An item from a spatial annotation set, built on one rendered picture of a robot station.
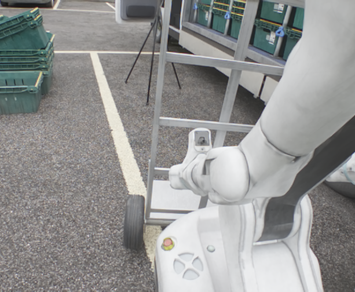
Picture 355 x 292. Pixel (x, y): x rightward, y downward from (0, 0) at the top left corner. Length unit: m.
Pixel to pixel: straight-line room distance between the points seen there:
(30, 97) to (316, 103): 2.31
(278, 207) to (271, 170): 0.42
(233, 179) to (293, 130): 0.10
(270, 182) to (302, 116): 0.10
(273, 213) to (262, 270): 0.16
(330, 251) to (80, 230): 1.32
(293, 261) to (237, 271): 0.18
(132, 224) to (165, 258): 0.31
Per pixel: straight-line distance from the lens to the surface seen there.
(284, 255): 0.79
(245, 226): 0.66
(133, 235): 1.12
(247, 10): 0.93
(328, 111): 0.22
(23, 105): 2.46
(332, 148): 0.52
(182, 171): 0.52
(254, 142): 0.27
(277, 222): 0.71
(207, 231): 1.00
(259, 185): 0.30
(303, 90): 0.21
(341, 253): 1.66
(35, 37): 2.68
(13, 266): 1.34
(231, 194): 0.31
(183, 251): 0.85
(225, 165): 0.30
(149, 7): 4.89
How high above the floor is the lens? 1.06
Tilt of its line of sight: 33 degrees down
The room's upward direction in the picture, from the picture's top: 9 degrees clockwise
